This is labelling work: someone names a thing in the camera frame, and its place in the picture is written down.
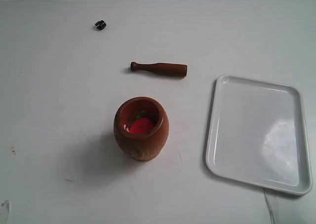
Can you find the brown wooden pestle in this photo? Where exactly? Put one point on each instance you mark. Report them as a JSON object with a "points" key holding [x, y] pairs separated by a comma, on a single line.
{"points": [[163, 69]]}

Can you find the wooden mortar cup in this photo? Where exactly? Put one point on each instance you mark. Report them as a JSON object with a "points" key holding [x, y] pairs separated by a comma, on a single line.
{"points": [[141, 147]]}

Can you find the red toy fruit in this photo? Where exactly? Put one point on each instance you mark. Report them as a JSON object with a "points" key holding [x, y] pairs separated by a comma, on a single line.
{"points": [[142, 126]]}

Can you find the white rectangular plastic tray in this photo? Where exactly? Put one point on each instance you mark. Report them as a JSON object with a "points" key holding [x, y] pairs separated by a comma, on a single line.
{"points": [[257, 135]]}

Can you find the small black plastic clip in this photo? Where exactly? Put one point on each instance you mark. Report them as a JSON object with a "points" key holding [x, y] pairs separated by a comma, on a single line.
{"points": [[100, 25]]}

